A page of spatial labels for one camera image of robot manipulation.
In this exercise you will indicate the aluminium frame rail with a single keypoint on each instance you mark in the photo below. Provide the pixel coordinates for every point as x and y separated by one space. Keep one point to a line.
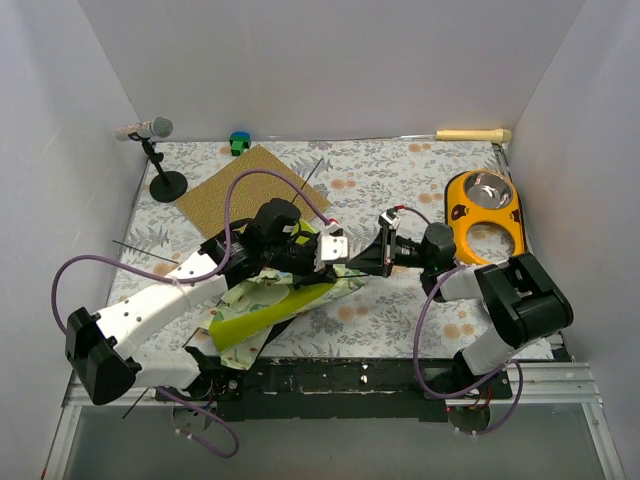
345 419

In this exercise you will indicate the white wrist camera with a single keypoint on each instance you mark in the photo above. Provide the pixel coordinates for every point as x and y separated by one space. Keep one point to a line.
331 249
389 219

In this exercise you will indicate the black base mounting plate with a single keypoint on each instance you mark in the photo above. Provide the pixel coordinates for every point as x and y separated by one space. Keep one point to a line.
322 388

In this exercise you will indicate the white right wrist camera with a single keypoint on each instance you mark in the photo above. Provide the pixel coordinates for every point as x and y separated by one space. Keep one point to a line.
389 219

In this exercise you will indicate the green and blue toy block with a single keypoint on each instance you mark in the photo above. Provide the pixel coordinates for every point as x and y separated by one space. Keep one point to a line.
239 142

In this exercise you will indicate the yellow double pet bowl stand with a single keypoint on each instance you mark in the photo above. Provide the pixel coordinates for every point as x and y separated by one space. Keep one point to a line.
461 214

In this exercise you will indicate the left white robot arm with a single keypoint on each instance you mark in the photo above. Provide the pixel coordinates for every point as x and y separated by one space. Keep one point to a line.
105 348

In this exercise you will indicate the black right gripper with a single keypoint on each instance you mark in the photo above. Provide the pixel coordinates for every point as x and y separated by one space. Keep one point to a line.
390 253

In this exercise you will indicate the grey head microphone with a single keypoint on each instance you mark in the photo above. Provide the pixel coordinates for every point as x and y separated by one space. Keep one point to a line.
159 127

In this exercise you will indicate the green avocado print pet tent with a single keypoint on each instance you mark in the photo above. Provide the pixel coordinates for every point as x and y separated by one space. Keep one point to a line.
250 311

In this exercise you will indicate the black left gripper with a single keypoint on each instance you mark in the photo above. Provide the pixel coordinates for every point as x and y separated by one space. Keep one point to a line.
310 258

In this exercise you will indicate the floral patterned tablecloth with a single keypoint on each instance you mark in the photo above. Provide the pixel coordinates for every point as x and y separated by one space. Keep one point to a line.
387 317

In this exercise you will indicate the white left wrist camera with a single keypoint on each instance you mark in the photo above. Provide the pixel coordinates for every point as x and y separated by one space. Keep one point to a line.
331 249

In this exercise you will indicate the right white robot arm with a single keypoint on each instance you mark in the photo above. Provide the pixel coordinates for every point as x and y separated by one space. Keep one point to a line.
523 302

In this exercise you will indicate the steel bowl in stand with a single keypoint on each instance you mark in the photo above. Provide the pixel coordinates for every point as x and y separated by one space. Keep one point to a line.
488 190

